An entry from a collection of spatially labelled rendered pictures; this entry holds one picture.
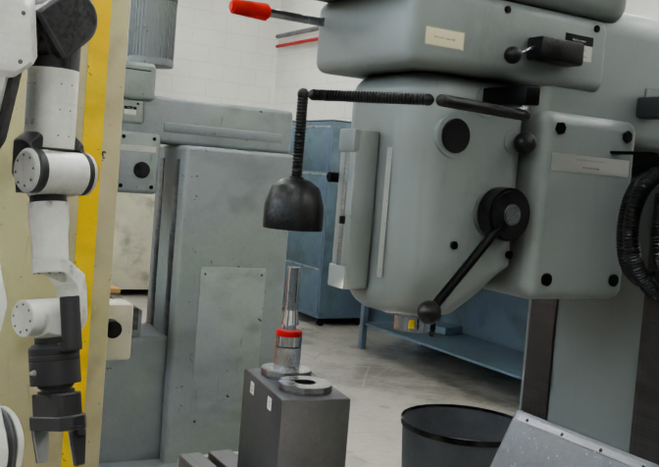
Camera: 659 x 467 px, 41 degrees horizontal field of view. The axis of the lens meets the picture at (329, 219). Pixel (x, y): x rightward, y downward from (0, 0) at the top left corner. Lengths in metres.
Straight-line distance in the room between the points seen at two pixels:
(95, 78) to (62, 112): 1.17
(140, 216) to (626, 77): 8.52
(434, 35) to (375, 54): 0.09
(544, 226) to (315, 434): 0.52
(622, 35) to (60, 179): 0.95
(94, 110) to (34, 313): 1.30
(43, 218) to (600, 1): 0.99
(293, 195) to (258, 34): 10.15
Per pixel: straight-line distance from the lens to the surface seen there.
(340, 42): 1.21
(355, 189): 1.14
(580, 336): 1.52
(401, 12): 1.10
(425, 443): 3.16
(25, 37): 1.53
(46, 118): 1.64
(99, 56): 2.82
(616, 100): 1.32
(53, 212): 1.63
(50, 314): 1.62
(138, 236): 9.64
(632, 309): 1.45
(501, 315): 7.41
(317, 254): 8.56
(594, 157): 1.27
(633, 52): 1.35
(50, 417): 1.64
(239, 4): 1.20
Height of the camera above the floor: 1.49
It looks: 3 degrees down
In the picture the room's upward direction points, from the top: 5 degrees clockwise
